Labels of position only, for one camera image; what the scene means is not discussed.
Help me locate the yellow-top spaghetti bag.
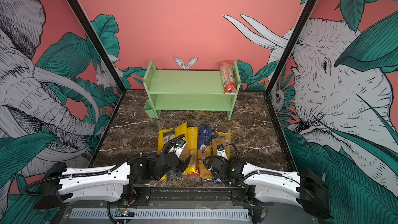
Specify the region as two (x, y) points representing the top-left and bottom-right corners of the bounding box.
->
(175, 122), (189, 161)

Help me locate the ankara blue yellow spaghetti bag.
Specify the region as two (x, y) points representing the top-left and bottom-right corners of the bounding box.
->
(197, 125), (214, 184)

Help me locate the red-ended spaghetti bag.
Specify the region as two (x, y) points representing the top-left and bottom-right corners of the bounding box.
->
(219, 61), (237, 94)

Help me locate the blue-ended chinese label spaghetti bag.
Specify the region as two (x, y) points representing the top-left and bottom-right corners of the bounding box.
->
(211, 136), (225, 156)

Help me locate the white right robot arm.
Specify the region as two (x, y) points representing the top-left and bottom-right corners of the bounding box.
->
(204, 156), (333, 219)

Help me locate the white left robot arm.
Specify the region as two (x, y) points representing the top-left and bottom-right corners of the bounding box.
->
(34, 145), (191, 209)

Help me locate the green two-tier shelf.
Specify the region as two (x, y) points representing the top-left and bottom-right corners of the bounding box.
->
(143, 60), (238, 120)

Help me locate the yellow spaghetti bag far left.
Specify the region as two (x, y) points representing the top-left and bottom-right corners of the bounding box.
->
(157, 128), (174, 181)

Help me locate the red spaghetti bag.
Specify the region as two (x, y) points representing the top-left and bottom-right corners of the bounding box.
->
(190, 163), (200, 178)

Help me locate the yellow pastatime spaghetti bag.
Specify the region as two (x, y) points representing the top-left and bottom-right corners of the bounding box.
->
(183, 127), (198, 174)

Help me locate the yellow spaghetti bag far right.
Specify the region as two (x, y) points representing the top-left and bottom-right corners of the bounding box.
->
(218, 132), (232, 159)

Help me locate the green plastic side bin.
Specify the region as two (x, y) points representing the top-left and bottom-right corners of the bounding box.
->
(144, 100), (157, 119)

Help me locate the white vented strip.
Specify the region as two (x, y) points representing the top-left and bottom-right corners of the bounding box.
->
(69, 208), (250, 221)

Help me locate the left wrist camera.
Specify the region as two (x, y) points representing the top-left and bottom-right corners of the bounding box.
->
(174, 139), (187, 160)

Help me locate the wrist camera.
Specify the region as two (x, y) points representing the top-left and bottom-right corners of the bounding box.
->
(174, 139), (187, 160)
(217, 144), (228, 160)

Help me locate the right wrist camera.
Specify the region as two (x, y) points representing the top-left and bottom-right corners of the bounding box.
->
(217, 144), (228, 160)

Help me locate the black left corner post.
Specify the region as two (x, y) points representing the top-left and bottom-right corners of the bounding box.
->
(67, 0), (126, 95)

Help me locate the black corner post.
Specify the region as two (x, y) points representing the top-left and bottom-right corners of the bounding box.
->
(265, 0), (318, 95)
(67, 0), (126, 95)

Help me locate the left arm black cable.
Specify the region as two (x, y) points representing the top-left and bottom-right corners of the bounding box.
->
(23, 133), (186, 197)

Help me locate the black right corner post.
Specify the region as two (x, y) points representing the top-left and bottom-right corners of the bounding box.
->
(265, 0), (318, 95)

